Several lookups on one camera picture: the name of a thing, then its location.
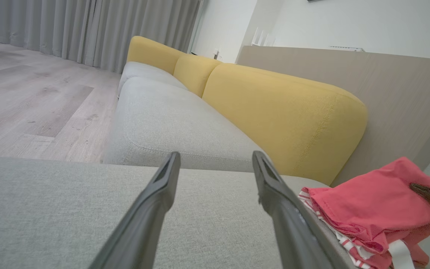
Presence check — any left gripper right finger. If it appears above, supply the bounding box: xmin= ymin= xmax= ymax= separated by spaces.
xmin=252 ymin=151 xmax=355 ymax=269

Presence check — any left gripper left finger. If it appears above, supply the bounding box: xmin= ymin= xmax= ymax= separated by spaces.
xmin=88 ymin=151 xmax=181 ymax=269

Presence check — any red jersey with number print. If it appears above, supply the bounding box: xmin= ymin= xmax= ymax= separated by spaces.
xmin=299 ymin=157 xmax=430 ymax=269

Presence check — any grey sofa seat cushion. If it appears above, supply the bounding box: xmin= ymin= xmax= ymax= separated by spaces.
xmin=117 ymin=62 xmax=187 ymax=98
xmin=103 ymin=77 xmax=271 ymax=173

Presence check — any yellow sofa back cushion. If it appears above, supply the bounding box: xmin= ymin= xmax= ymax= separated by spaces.
xmin=127 ymin=35 xmax=186 ymax=75
xmin=173 ymin=53 xmax=223 ymax=98
xmin=202 ymin=63 xmax=368 ymax=186

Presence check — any white slatted rack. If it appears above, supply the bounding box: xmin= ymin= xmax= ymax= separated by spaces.
xmin=251 ymin=27 xmax=276 ymax=47

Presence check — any grey pleated curtain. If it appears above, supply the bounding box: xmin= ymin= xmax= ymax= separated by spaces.
xmin=0 ymin=0 xmax=202 ymax=74

